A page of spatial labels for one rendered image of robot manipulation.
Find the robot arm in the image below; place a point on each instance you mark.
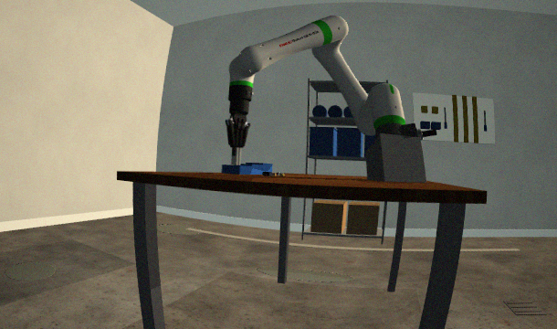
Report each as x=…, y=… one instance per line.
x=381, y=110

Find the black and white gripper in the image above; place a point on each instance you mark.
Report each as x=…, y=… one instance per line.
x=237, y=107

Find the blue three-compartment bin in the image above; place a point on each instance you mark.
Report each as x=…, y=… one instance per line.
x=246, y=169

